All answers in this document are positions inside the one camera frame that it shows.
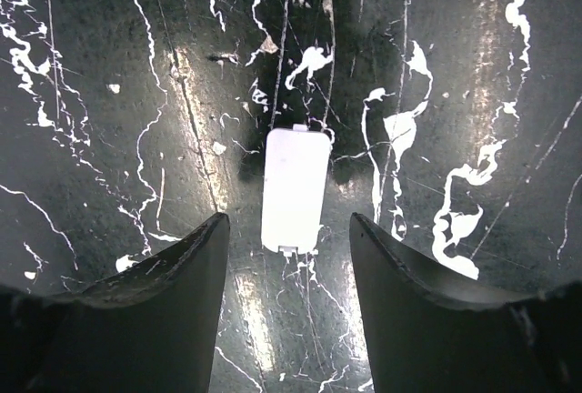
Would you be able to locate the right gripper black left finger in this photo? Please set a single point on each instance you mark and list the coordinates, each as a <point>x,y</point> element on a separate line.
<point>150,328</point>

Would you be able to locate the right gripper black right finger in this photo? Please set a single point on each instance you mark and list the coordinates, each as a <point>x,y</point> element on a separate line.
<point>431,329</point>

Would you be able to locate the white battery cover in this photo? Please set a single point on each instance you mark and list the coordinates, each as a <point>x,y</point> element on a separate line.
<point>296,164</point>

